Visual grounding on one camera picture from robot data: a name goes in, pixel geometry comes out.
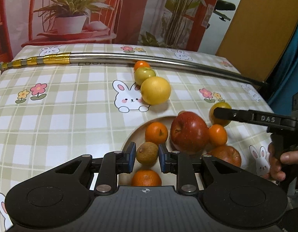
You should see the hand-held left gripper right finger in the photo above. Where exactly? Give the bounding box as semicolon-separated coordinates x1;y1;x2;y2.
158;144;239;196

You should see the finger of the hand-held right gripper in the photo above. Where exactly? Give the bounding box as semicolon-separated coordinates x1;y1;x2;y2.
213;107;252;126

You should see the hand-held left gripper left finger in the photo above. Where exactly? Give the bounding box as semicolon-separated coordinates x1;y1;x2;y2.
55;142;137;196

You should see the yellow-green round fruit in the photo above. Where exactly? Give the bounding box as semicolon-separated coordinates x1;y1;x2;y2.
209;102;233;127

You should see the small brown round fruit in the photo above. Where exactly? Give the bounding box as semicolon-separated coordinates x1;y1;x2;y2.
136;142;159;166

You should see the small orange mandarin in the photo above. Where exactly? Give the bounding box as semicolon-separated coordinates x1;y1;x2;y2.
208;124;228;147
131;170;162;186
134;60;151;72
145;122;169;146

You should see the beige round plate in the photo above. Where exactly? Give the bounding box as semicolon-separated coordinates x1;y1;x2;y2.
118;116;236;189

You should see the red apple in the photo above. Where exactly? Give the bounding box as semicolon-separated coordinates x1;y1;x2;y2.
170;111;210;154

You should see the large yellow citrus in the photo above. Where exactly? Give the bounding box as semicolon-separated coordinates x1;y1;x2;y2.
140;77;171;105

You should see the green-yellow round fruit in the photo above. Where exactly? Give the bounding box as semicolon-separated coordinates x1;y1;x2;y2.
135;68;156;85

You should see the person's right hand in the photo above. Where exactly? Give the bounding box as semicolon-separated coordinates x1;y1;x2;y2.
262;142;298;183

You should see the teal cloth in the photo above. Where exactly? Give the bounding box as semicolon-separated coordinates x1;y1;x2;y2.
267;12;298;116

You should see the checked bunny print tablecloth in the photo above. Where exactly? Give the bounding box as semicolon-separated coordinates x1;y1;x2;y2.
0;42;280;232

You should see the wooden board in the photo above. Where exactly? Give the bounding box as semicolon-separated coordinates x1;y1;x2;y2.
215;0;298;83

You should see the telescopic metal pole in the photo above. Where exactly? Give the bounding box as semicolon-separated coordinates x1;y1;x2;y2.
0;52;269;86

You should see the black exercise machine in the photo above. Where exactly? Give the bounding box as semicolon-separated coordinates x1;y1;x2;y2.
206;0;236;29

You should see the printed room scene backdrop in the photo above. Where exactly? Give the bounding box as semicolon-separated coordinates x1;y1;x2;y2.
0;0;223;62

